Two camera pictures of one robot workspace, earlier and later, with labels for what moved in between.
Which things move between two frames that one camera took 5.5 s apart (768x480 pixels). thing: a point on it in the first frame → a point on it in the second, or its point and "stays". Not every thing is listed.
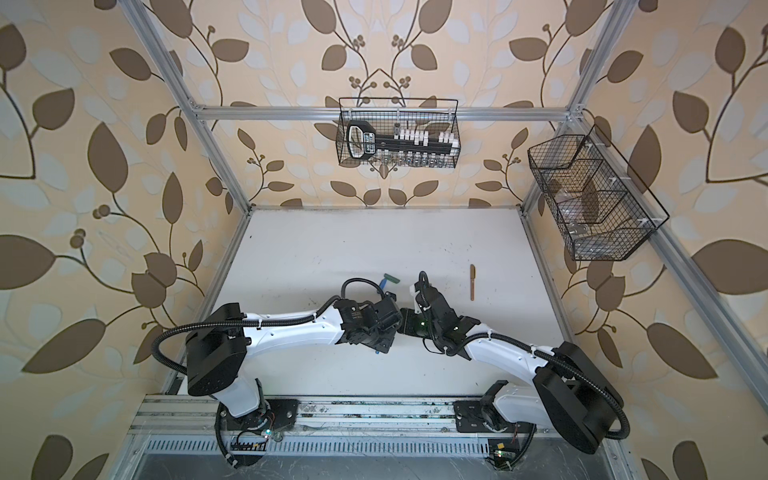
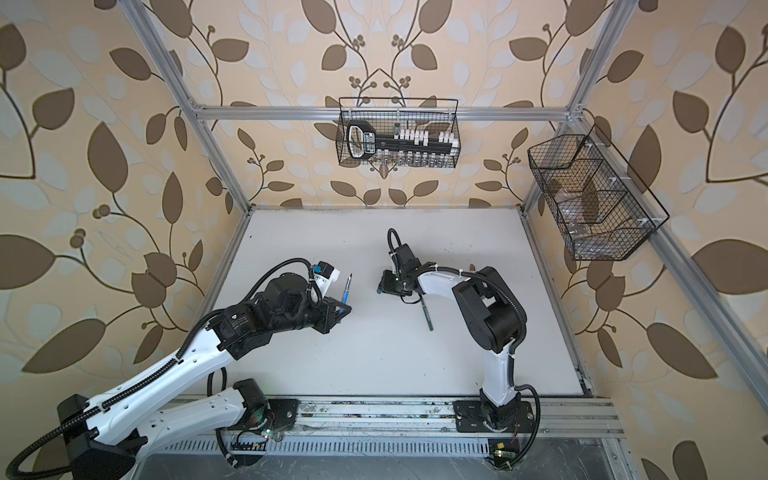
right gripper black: x=407 y=323 → x=386 y=283
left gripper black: x=387 y=345 → x=328 y=311
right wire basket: x=603 y=208 stays
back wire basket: x=392 y=132 stays
